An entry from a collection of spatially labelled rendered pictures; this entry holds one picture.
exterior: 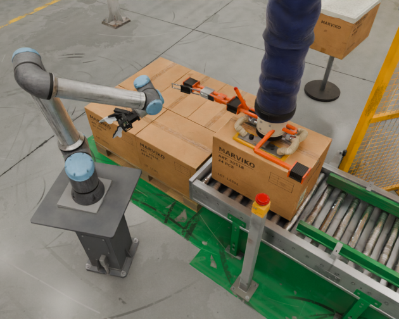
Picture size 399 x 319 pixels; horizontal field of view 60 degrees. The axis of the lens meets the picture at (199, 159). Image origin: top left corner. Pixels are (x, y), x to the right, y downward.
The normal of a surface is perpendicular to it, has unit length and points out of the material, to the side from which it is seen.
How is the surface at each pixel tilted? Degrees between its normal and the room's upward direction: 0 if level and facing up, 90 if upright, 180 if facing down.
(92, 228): 0
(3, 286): 0
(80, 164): 10
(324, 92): 0
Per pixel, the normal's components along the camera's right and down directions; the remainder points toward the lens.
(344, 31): -0.66, 0.55
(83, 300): -0.01, -0.68
